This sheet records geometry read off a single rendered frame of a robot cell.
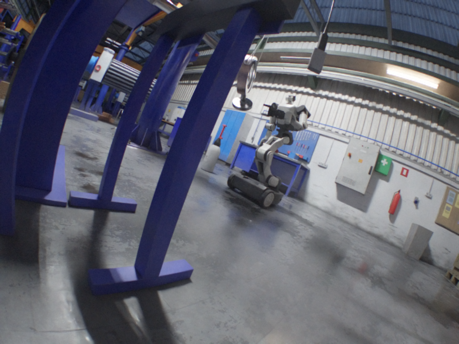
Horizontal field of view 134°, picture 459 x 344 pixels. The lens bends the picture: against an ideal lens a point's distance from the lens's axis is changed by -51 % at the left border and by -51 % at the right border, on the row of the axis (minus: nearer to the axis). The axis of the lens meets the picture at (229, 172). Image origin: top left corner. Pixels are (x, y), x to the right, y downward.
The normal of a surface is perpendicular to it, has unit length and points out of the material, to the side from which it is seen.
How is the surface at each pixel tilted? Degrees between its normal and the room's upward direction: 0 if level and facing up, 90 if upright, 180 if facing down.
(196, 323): 0
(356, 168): 90
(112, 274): 0
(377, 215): 90
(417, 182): 90
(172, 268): 0
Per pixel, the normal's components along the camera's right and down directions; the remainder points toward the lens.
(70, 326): 0.38, -0.92
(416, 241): -0.56, -0.10
